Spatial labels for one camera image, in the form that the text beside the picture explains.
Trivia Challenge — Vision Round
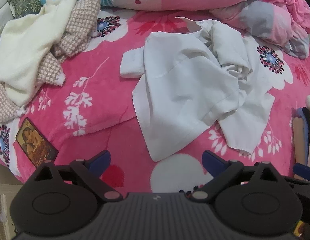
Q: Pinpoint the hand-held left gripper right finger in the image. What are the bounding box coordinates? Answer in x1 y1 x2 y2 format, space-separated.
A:
189 150 287 202

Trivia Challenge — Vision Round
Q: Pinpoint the cream knit sweater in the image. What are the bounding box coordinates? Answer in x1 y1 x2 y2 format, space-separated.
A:
0 0 79 107

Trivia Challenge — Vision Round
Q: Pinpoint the stack of folded clothes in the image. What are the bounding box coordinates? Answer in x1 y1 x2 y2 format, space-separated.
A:
291 96 310 170

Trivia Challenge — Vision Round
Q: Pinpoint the white shirt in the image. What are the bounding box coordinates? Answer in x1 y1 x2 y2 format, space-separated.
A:
120 19 276 162

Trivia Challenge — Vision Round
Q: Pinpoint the portrait picture card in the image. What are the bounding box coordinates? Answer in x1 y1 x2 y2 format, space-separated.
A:
15 117 58 168

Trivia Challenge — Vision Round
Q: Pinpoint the pink checked cloth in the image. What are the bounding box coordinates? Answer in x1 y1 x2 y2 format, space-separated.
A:
0 0 102 123

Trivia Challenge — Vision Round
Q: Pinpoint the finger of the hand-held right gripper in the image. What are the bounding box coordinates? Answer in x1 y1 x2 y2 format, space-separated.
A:
294 162 310 182

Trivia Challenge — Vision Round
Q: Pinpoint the pink floral blanket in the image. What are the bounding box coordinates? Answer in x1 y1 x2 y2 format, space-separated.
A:
0 9 310 188

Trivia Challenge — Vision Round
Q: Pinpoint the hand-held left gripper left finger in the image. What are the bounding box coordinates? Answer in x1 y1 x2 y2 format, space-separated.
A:
27 150 122 202

